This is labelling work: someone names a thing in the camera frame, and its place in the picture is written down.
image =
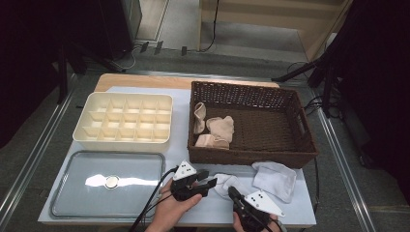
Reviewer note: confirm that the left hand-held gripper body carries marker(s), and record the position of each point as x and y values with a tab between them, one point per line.
184	169

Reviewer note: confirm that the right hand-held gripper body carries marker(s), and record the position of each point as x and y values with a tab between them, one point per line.
264	203

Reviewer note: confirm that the white sock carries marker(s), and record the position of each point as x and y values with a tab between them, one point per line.
275	180
225	187

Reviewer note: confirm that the thin peach sock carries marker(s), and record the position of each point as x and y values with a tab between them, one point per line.
199	117
209	141

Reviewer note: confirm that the clear plastic box lid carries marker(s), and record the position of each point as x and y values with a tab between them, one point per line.
135	193

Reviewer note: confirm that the brown wicker basket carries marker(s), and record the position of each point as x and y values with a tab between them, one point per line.
267	129

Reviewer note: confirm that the cream divided storage box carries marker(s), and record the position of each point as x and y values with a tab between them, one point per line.
129	119

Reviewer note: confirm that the person's right hand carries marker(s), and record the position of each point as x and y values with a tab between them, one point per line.
274	225

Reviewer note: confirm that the person's left hand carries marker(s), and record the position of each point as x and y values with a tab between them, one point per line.
170	212

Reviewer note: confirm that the black tripod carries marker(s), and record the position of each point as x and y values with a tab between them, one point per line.
296	72

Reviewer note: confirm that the black metal stand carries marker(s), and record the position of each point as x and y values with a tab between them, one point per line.
62	80

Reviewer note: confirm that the black curtain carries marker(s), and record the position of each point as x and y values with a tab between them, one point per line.
380	96
25	64

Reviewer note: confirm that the dark metal cabinet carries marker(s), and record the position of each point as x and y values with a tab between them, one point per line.
133	16

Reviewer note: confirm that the light wooden shelf unit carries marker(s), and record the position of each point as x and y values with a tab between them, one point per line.
257	8

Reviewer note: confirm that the aluminium frame rail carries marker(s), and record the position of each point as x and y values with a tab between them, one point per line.
35	151
225	76
341	167

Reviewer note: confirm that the small dark floor bracket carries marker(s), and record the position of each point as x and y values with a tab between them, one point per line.
144	46
159	47
184	50

